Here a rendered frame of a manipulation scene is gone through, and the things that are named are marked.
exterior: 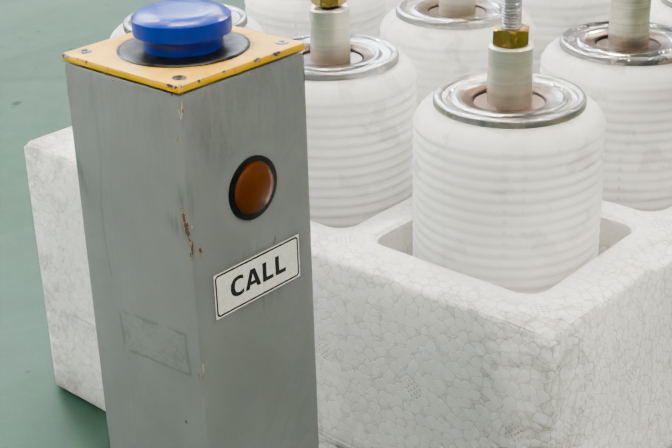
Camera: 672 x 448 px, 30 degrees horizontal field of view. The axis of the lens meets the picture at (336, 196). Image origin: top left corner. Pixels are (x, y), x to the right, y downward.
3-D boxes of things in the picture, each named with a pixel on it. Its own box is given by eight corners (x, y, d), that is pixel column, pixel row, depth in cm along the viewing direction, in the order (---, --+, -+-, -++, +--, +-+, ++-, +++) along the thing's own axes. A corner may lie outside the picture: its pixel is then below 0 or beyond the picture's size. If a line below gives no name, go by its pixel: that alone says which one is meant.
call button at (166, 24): (254, 55, 51) (251, 6, 50) (181, 80, 48) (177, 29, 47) (187, 38, 53) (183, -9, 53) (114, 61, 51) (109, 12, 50)
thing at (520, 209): (455, 478, 64) (460, 149, 57) (387, 384, 72) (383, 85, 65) (621, 439, 67) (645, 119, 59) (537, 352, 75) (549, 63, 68)
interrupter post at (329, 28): (324, 73, 68) (323, 14, 67) (300, 63, 70) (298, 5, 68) (360, 65, 69) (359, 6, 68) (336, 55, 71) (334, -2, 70)
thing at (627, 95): (575, 381, 72) (593, 81, 65) (504, 305, 80) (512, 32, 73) (720, 350, 75) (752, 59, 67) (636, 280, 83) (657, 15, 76)
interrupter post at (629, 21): (619, 59, 69) (623, 0, 68) (597, 47, 71) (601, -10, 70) (657, 53, 70) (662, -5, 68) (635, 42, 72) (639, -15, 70)
